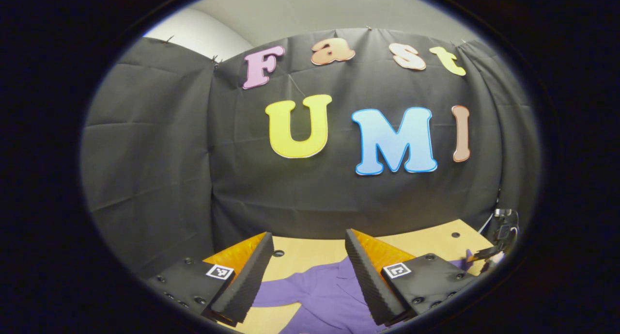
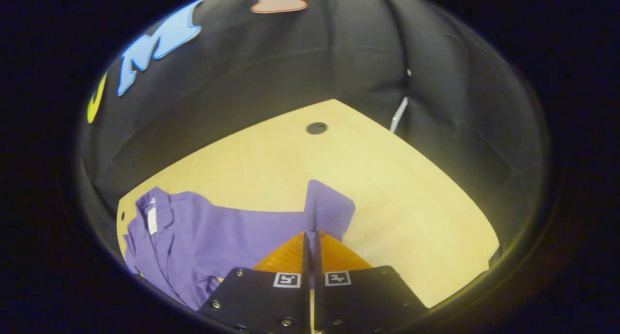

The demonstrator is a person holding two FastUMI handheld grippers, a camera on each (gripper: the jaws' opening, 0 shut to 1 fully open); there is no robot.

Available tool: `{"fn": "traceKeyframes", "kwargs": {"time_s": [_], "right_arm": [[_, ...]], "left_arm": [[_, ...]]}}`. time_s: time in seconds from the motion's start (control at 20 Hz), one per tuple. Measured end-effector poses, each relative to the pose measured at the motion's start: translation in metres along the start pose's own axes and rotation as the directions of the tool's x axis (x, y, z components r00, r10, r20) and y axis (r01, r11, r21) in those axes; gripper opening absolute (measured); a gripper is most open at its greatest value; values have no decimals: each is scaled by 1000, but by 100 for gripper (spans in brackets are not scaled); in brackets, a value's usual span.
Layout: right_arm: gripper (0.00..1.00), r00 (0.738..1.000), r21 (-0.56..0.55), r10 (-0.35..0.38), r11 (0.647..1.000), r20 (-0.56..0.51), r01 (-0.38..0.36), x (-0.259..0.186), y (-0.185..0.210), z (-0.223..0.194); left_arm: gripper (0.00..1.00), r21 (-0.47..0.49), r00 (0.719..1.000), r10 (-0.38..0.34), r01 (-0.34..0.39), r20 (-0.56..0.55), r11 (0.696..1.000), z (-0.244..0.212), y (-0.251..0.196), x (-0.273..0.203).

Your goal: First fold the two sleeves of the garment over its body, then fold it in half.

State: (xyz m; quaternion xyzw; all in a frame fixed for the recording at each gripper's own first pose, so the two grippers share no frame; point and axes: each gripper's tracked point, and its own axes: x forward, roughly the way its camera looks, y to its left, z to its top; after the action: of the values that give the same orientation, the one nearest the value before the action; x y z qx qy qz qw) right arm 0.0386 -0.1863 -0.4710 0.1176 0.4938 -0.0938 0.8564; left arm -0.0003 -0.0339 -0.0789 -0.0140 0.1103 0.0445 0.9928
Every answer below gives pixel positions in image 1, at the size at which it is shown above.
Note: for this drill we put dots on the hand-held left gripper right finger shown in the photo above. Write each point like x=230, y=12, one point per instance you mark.
x=368, y=280

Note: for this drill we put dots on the purple button shirt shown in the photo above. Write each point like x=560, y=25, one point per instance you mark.
x=324, y=295

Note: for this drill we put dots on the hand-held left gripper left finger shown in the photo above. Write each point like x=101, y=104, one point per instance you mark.
x=244, y=285

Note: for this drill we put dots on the black backdrop cloth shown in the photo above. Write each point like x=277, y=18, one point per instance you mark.
x=339, y=198

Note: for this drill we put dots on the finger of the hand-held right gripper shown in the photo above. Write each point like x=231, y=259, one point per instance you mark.
x=482, y=254

